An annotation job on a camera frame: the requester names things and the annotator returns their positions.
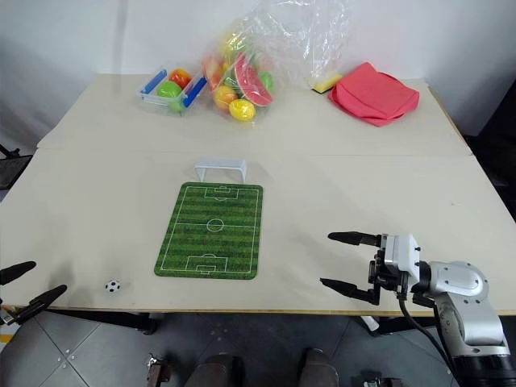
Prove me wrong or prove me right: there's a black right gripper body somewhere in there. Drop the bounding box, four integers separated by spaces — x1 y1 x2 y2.
367 246 409 299

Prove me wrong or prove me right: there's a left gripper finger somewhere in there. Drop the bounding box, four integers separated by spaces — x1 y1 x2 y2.
0 260 37 285
13 284 69 322

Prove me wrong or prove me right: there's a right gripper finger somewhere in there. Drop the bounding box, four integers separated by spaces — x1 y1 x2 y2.
319 277 381 306
327 231 382 248

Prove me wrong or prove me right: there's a green soccer field mat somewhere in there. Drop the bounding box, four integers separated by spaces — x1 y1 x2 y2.
154 181 264 280

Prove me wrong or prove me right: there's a black table base bar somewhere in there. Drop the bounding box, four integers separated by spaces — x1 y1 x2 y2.
47 308 159 335

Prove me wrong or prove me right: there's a black chair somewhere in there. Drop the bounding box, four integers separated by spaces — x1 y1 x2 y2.
0 143 33 193

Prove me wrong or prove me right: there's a red folded cloth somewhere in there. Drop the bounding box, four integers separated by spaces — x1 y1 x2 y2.
328 61 421 128

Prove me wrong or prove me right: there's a white toy goal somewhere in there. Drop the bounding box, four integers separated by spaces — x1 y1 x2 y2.
193 159 248 184

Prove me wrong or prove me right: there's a yellow sponge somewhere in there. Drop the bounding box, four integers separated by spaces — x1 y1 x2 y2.
311 72 343 96

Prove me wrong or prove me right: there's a yellow toy lemon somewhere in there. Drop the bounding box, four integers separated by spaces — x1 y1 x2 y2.
228 98 257 123

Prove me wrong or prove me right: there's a green toy fruit in bag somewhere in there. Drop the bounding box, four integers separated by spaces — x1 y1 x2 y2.
257 70 276 92

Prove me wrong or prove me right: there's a toy watermelon slice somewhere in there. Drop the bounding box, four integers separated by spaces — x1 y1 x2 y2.
232 52 276 108

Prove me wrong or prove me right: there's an orange yellow toy fruit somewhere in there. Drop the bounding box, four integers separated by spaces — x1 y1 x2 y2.
214 85 239 111

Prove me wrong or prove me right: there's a clear plastic bag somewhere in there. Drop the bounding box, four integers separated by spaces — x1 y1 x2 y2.
200 0 352 128

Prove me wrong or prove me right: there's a red orange toy peach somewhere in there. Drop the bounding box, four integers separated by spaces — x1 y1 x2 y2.
202 56 225 88

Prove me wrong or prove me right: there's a large green toy apple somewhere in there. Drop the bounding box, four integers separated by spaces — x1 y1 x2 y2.
156 81 183 99

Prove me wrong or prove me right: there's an orange red toy fruit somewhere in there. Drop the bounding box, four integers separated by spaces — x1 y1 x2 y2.
169 69 193 88

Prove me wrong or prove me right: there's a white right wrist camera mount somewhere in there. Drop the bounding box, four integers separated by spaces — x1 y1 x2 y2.
381 233 422 283

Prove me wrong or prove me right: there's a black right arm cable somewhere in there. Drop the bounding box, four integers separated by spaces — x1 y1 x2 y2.
396 293 464 387

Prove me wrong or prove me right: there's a clear box with blue handles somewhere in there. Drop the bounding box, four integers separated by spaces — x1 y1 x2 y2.
139 68 209 118

